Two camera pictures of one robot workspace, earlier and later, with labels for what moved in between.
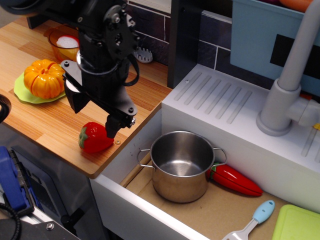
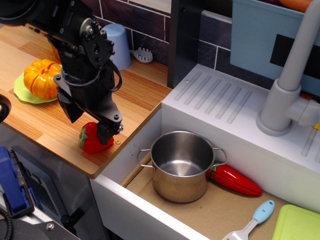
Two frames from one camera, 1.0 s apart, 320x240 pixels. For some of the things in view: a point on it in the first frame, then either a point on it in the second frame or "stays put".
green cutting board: [294, 223] stays put
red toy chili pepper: [229, 177] stays put
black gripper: [108, 92] to [93, 94]
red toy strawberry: [93, 137] stays put
